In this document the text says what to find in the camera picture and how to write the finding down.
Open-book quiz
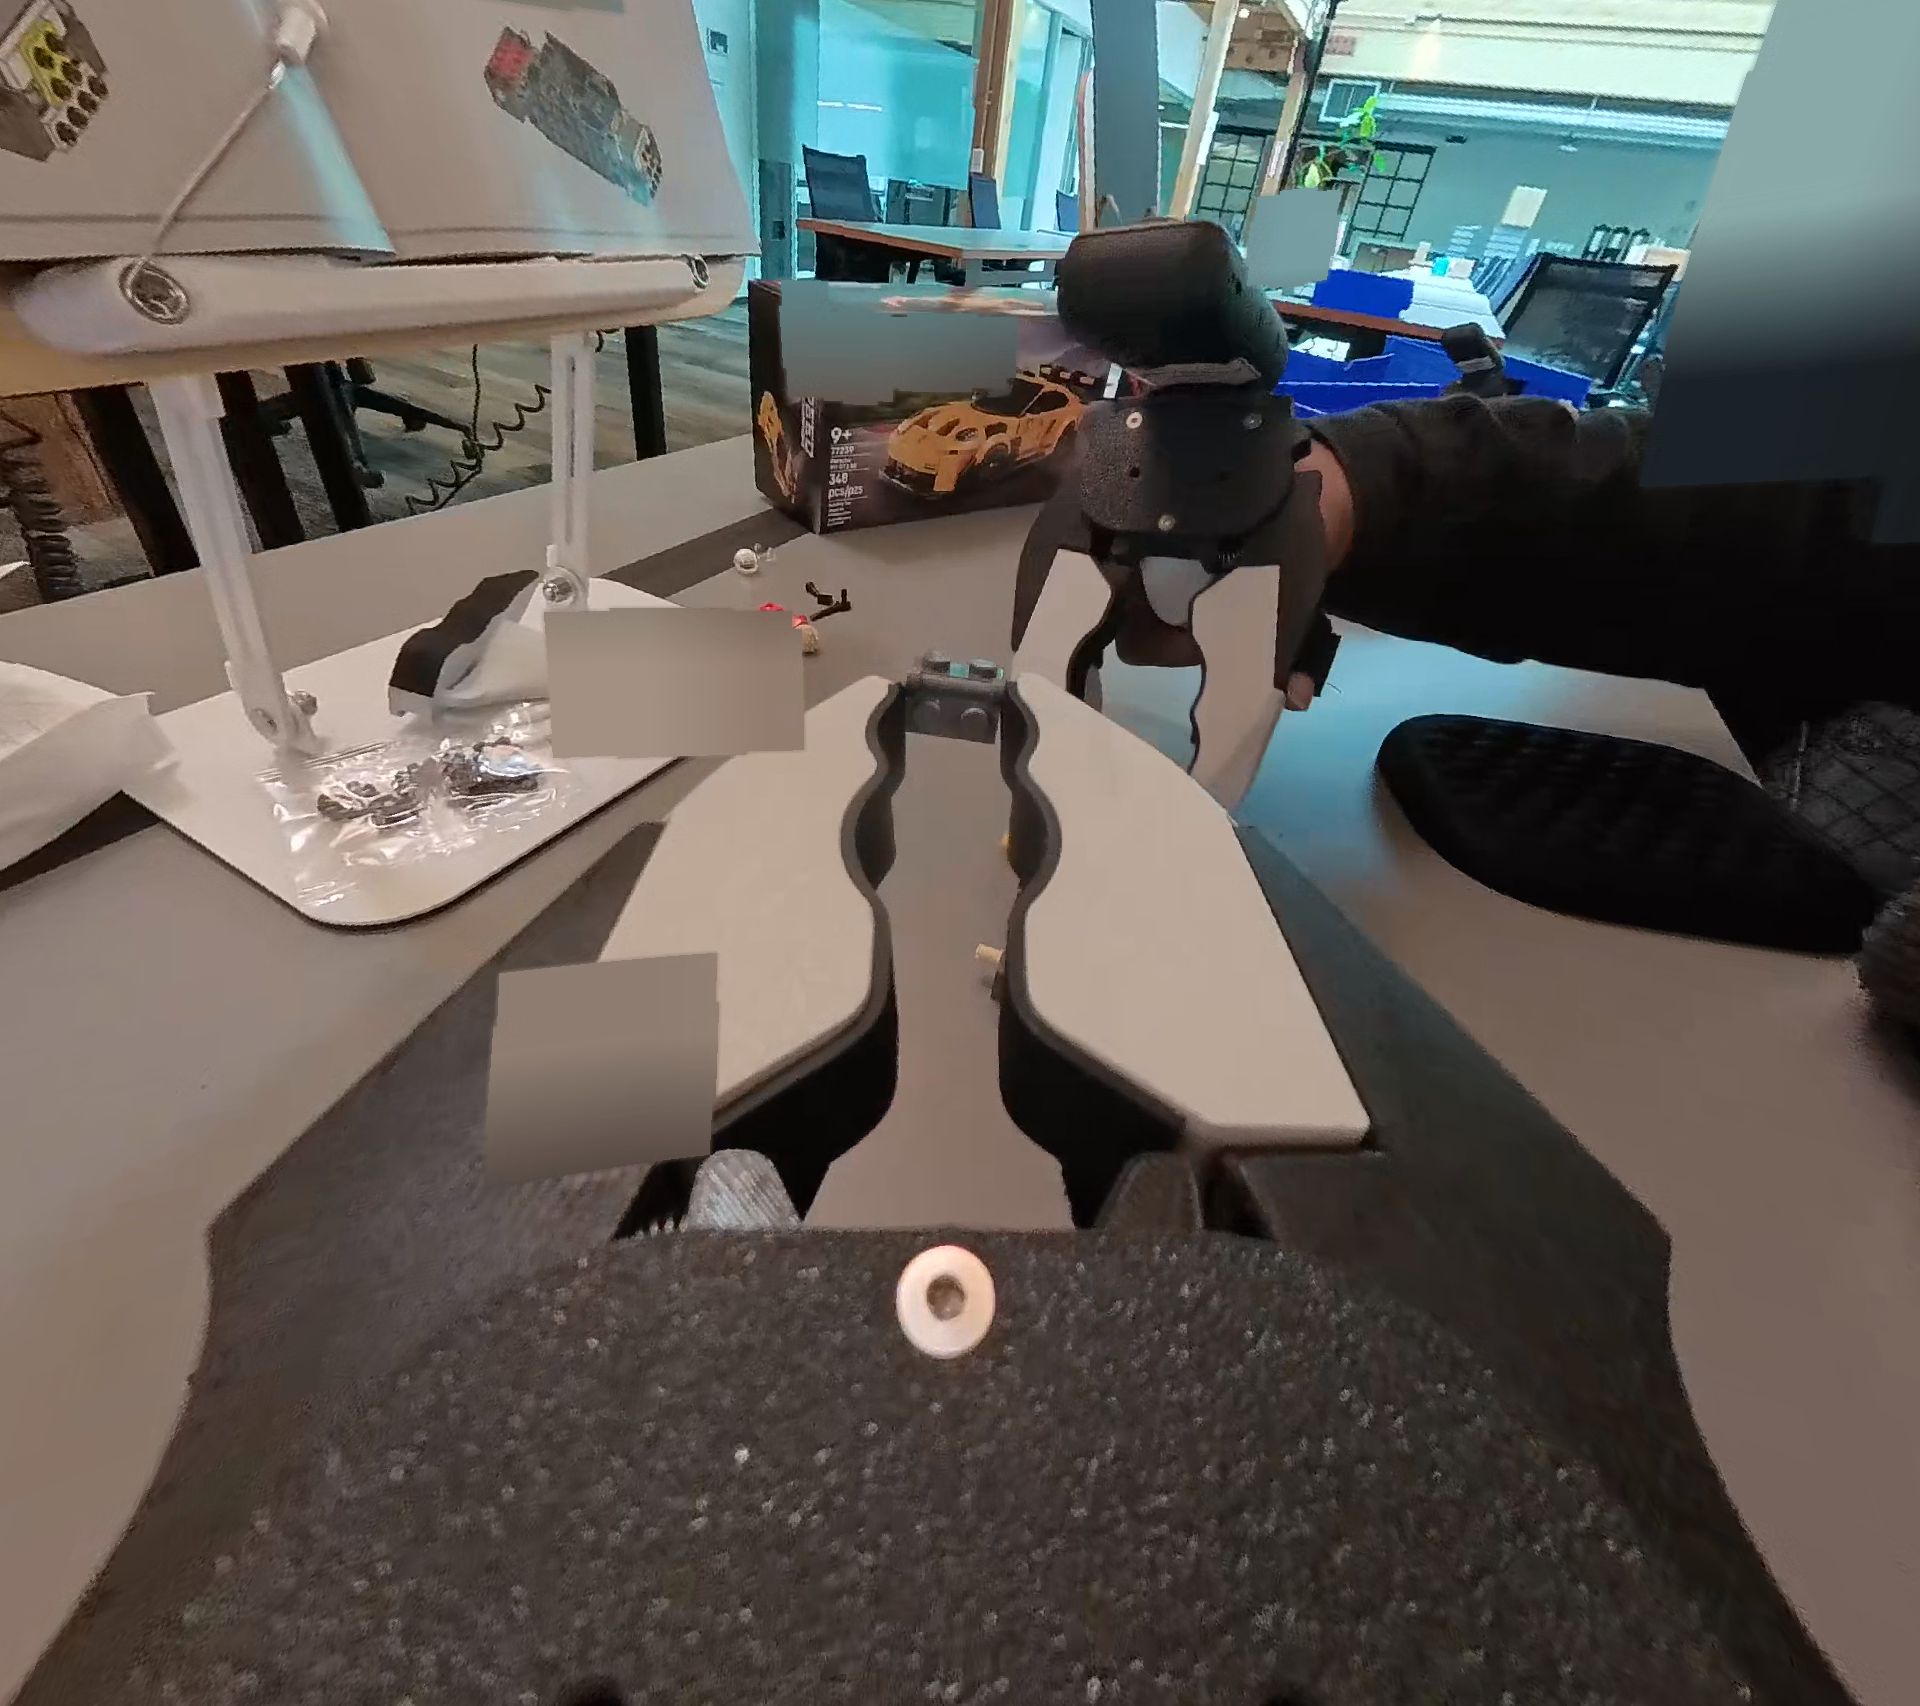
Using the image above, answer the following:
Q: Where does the grey instruction booklet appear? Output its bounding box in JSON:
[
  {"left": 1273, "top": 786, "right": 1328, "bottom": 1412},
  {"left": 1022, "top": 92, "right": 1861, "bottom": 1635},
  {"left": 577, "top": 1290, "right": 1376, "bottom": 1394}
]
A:
[{"left": 0, "top": 0, "right": 760, "bottom": 268}]

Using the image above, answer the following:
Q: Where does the small grey toy brick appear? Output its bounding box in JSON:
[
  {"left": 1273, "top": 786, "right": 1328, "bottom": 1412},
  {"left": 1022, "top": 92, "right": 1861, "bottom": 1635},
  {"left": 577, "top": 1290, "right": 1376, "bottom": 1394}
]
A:
[{"left": 905, "top": 651, "right": 1003, "bottom": 743}]

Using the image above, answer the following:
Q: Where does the person's dark fleece jacket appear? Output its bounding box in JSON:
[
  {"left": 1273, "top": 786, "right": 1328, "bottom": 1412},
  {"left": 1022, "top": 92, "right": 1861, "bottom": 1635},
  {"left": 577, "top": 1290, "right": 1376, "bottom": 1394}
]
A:
[{"left": 1758, "top": 697, "right": 1920, "bottom": 1038}]

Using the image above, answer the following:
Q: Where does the white document stand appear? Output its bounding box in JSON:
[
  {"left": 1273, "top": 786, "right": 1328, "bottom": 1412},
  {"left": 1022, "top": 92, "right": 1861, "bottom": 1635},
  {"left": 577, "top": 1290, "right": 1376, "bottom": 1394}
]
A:
[{"left": 8, "top": 0, "right": 716, "bottom": 939}]

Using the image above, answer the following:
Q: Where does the person's right hand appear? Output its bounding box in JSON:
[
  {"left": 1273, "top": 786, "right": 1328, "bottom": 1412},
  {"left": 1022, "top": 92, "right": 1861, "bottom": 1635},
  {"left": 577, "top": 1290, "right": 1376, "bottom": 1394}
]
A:
[{"left": 1276, "top": 447, "right": 1362, "bottom": 710}]

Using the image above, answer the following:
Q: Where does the wooden office table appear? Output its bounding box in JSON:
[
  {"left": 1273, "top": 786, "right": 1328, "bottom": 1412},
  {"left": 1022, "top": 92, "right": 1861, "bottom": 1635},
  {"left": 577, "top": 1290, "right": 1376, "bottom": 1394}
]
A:
[{"left": 794, "top": 215, "right": 1085, "bottom": 285}]

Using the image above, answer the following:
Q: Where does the black mesh pad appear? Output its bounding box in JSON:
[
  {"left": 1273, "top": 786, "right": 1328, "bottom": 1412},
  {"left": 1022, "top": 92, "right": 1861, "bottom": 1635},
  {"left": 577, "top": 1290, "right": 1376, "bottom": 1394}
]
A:
[{"left": 1374, "top": 714, "right": 1880, "bottom": 958}]

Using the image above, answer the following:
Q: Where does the person's right forearm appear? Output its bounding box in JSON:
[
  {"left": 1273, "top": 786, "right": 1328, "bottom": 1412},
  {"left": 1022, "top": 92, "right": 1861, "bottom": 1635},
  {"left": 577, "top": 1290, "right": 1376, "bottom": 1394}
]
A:
[{"left": 1310, "top": 393, "right": 1920, "bottom": 748}]

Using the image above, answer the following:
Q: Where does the black coiled cable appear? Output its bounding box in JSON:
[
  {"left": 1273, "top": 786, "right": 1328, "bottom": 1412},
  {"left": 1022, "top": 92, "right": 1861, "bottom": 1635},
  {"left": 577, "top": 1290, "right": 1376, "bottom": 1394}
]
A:
[{"left": 394, "top": 361, "right": 558, "bottom": 511}]

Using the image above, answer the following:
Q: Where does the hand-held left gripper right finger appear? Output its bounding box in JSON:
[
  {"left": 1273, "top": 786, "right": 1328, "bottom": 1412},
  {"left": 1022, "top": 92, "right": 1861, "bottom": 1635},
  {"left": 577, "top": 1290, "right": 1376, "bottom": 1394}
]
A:
[{"left": 996, "top": 672, "right": 1376, "bottom": 1151}]

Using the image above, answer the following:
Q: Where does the grey desk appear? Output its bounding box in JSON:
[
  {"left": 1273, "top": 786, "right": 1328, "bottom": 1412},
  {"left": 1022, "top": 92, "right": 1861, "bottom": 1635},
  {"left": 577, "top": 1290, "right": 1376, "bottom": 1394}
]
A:
[{"left": 0, "top": 468, "right": 1920, "bottom": 1696}]

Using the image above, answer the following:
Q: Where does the green potted plant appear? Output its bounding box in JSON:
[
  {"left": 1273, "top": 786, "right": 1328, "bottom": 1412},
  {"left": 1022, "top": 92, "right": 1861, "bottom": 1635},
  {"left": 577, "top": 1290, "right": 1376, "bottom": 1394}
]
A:
[{"left": 1297, "top": 92, "right": 1381, "bottom": 195}]

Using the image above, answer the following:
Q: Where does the black office chairs row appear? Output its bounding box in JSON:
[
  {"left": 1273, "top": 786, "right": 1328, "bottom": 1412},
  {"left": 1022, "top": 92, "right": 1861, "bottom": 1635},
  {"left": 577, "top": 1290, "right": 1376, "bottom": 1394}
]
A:
[{"left": 799, "top": 144, "right": 1082, "bottom": 235}]

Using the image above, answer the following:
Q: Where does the black mesh office chair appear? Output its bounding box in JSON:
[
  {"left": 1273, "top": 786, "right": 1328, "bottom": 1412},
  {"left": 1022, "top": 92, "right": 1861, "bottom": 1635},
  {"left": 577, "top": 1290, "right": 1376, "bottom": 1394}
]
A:
[{"left": 1497, "top": 253, "right": 1678, "bottom": 391}]

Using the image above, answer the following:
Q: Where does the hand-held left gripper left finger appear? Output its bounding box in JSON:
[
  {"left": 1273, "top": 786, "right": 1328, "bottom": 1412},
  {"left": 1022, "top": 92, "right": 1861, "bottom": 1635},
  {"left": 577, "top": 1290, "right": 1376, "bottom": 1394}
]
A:
[{"left": 599, "top": 677, "right": 911, "bottom": 1140}]

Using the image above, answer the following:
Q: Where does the white paper bag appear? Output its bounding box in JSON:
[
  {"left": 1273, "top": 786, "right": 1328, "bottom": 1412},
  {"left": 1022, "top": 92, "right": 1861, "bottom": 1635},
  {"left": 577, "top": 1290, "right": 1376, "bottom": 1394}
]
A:
[{"left": 0, "top": 660, "right": 182, "bottom": 872}]

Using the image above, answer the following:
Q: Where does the dark leaning board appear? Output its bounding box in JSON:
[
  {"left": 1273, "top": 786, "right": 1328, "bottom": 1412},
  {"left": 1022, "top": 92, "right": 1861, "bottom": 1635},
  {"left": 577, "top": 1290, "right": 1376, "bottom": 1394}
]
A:
[{"left": 1071, "top": 0, "right": 1167, "bottom": 226}]

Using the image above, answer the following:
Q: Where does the clear bag of dark pieces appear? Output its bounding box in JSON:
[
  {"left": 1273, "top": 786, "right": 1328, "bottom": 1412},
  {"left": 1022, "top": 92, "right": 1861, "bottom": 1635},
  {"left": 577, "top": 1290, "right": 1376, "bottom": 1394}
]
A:
[{"left": 266, "top": 697, "right": 577, "bottom": 865}]

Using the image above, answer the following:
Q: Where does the black and white pouch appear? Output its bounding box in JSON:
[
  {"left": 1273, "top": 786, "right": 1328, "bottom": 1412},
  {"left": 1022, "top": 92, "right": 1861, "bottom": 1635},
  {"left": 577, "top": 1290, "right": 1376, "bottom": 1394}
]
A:
[{"left": 386, "top": 567, "right": 550, "bottom": 720}]

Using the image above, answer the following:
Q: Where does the black toy car box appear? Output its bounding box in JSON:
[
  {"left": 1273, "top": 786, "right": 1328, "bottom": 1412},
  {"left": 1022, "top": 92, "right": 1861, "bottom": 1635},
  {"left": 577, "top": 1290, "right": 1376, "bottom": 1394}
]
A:
[{"left": 744, "top": 277, "right": 1122, "bottom": 535}]

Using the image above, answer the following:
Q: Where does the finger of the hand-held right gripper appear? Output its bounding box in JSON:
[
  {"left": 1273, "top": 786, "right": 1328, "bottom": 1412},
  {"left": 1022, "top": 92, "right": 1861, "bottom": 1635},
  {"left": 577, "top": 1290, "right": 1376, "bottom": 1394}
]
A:
[
  {"left": 1011, "top": 505, "right": 1148, "bottom": 714},
  {"left": 1139, "top": 556, "right": 1300, "bottom": 811}
]

